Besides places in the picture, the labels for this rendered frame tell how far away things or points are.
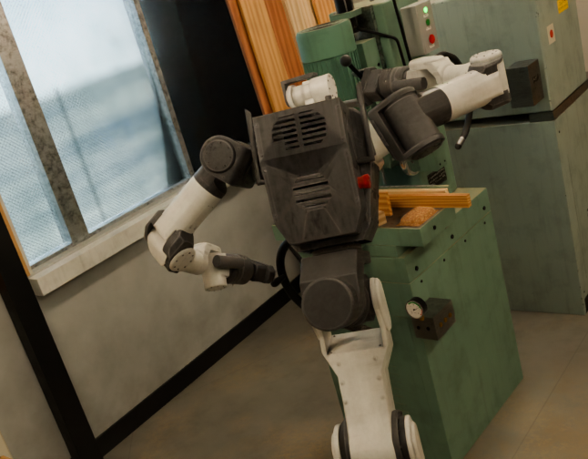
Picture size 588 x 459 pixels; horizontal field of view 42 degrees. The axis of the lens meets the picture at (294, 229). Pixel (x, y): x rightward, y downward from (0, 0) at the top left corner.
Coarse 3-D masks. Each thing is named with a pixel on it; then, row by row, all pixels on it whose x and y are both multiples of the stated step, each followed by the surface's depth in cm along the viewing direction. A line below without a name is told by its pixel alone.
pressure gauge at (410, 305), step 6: (414, 300) 230; (420, 300) 230; (408, 306) 232; (414, 306) 230; (420, 306) 228; (426, 306) 230; (408, 312) 232; (414, 312) 231; (420, 312) 230; (414, 318) 232; (420, 318) 230
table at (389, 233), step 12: (396, 216) 239; (432, 216) 231; (444, 216) 235; (276, 228) 263; (384, 228) 233; (396, 228) 230; (408, 228) 227; (420, 228) 225; (432, 228) 230; (444, 228) 235; (372, 240) 238; (384, 240) 235; (396, 240) 232; (408, 240) 229; (420, 240) 226
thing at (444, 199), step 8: (392, 200) 246; (400, 200) 244; (408, 200) 242; (416, 200) 240; (424, 200) 238; (432, 200) 236; (440, 200) 235; (448, 200) 233; (456, 200) 231; (464, 200) 229
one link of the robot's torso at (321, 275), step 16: (320, 256) 170; (336, 256) 168; (352, 256) 166; (368, 256) 182; (304, 272) 167; (320, 272) 166; (336, 272) 164; (352, 272) 163; (304, 288) 165; (320, 288) 159; (336, 288) 158; (352, 288) 162; (304, 304) 160; (320, 304) 159; (336, 304) 158; (352, 304) 157; (320, 320) 158; (336, 320) 158; (352, 320) 162
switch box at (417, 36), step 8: (424, 0) 251; (400, 8) 247; (408, 8) 246; (416, 8) 244; (408, 16) 247; (416, 16) 245; (432, 16) 251; (408, 24) 248; (416, 24) 246; (424, 24) 248; (432, 24) 251; (408, 32) 249; (416, 32) 247; (424, 32) 248; (432, 32) 252; (408, 40) 250; (416, 40) 249; (424, 40) 248; (416, 48) 250; (424, 48) 248; (432, 48) 252
